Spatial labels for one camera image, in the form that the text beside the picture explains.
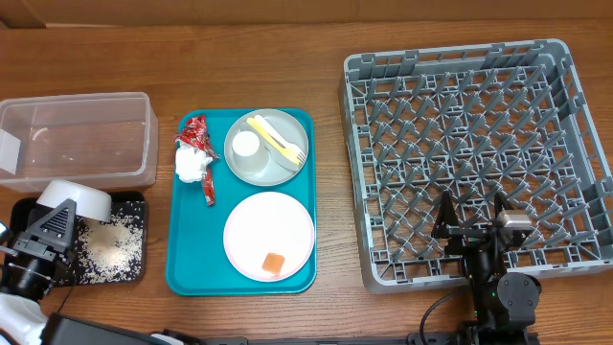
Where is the grey bowl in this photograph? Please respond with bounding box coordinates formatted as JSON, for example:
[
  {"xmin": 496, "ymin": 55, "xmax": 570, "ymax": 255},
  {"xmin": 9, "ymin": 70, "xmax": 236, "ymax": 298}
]
[{"xmin": 36, "ymin": 179, "xmax": 112, "ymax": 222}]

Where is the pink round plate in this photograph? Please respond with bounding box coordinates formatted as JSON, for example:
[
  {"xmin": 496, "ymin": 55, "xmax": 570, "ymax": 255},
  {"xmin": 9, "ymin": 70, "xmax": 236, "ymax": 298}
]
[{"xmin": 223, "ymin": 192, "xmax": 316, "ymax": 283}]

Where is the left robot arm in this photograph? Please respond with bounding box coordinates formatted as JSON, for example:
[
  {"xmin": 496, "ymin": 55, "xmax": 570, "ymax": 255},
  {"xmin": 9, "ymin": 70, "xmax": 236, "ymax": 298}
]
[{"xmin": 1, "ymin": 195, "xmax": 181, "ymax": 345}]

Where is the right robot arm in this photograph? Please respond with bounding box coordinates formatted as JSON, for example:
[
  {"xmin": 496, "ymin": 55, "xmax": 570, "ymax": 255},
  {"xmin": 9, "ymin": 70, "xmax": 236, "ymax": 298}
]
[{"xmin": 419, "ymin": 191, "xmax": 542, "ymax": 345}]

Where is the grey dishwasher rack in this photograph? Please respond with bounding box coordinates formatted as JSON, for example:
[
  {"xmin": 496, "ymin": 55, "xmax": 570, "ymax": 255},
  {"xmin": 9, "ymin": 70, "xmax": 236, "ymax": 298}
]
[{"xmin": 340, "ymin": 39, "xmax": 612, "ymax": 293}]

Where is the pile of rice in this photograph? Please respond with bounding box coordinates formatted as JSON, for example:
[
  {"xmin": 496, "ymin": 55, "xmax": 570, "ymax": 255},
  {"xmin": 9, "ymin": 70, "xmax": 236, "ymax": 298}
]
[{"xmin": 77, "ymin": 213, "xmax": 145, "ymax": 285}]

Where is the black rectangular tray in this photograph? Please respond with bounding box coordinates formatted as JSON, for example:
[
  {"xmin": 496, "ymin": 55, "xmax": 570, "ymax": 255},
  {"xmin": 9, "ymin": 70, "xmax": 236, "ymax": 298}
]
[{"xmin": 9, "ymin": 191, "xmax": 148, "ymax": 288}]

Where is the clear plastic bin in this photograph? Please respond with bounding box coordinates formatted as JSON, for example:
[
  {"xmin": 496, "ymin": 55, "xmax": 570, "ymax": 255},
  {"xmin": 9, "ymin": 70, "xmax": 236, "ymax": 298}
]
[{"xmin": 1, "ymin": 92, "xmax": 159, "ymax": 193}]

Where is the teal plastic tray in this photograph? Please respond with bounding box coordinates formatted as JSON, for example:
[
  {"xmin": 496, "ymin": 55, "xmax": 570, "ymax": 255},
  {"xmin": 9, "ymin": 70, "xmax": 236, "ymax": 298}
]
[{"xmin": 166, "ymin": 107, "xmax": 317, "ymax": 296}]

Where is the crumpled white napkin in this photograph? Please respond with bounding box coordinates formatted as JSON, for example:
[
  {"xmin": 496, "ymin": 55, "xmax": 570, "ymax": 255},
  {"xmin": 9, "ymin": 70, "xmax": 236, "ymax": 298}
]
[{"xmin": 175, "ymin": 143, "xmax": 213, "ymax": 183}]

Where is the red snack wrapper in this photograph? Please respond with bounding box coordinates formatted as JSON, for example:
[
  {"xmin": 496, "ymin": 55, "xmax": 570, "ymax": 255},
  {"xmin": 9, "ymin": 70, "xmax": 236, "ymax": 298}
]
[{"xmin": 174, "ymin": 115, "xmax": 219, "ymax": 206}]

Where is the white plastic fork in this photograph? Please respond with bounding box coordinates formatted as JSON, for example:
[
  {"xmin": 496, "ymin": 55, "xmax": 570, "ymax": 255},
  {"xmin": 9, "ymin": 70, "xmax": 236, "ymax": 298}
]
[{"xmin": 255, "ymin": 115, "xmax": 307, "ymax": 164}]

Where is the orange food piece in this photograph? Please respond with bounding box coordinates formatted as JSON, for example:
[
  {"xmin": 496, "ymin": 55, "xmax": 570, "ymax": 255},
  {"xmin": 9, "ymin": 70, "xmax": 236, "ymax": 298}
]
[{"xmin": 261, "ymin": 252, "xmax": 284, "ymax": 276}]

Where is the grey round plate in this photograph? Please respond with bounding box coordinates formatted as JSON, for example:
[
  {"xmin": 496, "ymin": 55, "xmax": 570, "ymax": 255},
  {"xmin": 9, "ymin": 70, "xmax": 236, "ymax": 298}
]
[{"xmin": 224, "ymin": 108, "xmax": 309, "ymax": 187}]

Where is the white paper cup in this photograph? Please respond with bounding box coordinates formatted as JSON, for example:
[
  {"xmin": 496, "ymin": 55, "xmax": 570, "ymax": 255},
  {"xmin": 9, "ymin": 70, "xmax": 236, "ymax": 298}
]
[{"xmin": 231, "ymin": 130, "xmax": 269, "ymax": 174}]

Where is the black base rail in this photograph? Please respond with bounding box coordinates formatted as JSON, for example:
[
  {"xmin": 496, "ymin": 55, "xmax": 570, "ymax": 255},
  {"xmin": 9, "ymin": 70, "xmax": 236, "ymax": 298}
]
[{"xmin": 200, "ymin": 333, "xmax": 540, "ymax": 345}]

